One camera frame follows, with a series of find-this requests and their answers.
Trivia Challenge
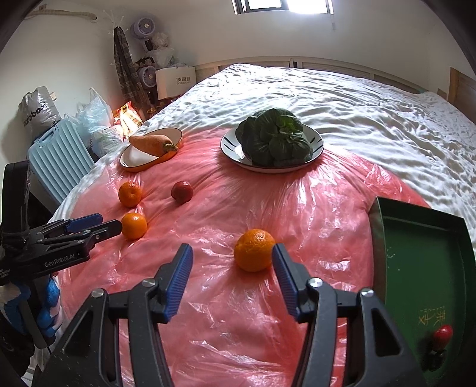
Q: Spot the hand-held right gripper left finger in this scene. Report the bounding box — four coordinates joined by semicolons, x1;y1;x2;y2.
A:
32;244;194;387

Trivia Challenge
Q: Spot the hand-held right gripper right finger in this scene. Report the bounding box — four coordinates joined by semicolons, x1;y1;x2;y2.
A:
271;243;428;387

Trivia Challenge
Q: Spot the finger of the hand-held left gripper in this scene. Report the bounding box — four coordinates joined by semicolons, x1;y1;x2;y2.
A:
33;213;104;239
39;219;123;248

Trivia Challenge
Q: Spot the small orange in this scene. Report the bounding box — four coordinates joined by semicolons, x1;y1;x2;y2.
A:
118;181;143;208
121;212;148;240

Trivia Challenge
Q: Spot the large orange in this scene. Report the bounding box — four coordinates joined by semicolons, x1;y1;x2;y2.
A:
234;229;276;272

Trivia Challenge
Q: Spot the green rectangular tray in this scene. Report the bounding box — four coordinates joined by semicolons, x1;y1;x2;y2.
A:
369;196;476;387

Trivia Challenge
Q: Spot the small red apple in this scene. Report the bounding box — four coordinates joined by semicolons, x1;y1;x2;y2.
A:
171;181;194;205
434;324;453;352

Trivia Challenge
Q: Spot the dark purple plum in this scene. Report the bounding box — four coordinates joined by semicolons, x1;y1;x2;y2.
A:
426;349;447;373

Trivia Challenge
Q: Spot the person's left hand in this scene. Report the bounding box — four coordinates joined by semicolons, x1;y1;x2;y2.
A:
0;277;62;339

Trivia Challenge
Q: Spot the light blue ribbed suitcase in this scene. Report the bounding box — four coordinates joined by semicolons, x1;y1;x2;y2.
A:
27;119;95;206

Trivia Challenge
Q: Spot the orange-rimmed white dish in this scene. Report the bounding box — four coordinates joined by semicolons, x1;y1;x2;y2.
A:
119;127;184;173

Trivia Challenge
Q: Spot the white plastic bag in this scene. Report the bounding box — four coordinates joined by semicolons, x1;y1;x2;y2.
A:
87;127;123;157

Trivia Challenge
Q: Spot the pink plastic sheet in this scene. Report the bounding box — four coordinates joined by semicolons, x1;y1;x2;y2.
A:
50;127;434;387

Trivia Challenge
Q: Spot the carrot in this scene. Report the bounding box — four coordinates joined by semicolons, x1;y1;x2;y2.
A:
128;135;179;156

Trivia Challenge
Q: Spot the clear bluish plastic bag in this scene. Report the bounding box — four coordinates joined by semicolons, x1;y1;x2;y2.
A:
76;87;114;138

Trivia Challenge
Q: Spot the orange snack bag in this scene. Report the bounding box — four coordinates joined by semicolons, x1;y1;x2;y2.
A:
113;104;144;136

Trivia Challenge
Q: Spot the grey printed bag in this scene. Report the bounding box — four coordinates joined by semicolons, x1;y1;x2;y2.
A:
18;86;62;135

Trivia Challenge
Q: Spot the green leafy vegetable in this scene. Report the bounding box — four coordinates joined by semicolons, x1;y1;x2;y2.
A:
236;108;312;167

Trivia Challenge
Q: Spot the white plate dark rim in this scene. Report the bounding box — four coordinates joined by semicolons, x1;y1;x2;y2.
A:
220;124;324;174

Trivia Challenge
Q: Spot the small dark-framed fan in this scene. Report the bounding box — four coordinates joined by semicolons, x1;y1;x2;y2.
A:
137;65;159;90

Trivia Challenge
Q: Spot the white paper bag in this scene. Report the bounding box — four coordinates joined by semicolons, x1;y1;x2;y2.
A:
155;65;197;100

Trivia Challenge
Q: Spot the plaid scarf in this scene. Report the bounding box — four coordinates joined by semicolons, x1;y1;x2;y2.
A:
113;26;144;103

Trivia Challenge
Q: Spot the crumpled clear plastic bag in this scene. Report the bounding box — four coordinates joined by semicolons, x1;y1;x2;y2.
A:
147;32;177;68

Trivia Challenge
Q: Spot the purple fan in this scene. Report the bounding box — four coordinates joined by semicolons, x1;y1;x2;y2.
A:
128;17;159;40

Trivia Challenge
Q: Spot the white coat rack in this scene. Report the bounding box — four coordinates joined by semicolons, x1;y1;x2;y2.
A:
104;10;129;30

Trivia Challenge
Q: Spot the cream wooden panel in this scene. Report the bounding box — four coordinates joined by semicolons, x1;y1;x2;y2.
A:
195;56;439;93

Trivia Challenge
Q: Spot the wooden headboard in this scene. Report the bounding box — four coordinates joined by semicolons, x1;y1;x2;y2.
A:
448;67;476;123

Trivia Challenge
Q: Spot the window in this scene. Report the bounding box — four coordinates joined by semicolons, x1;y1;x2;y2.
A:
231;0;340;15

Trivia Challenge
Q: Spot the cream wall pipe cover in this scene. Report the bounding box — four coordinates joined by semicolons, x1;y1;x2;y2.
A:
28;5;98;21

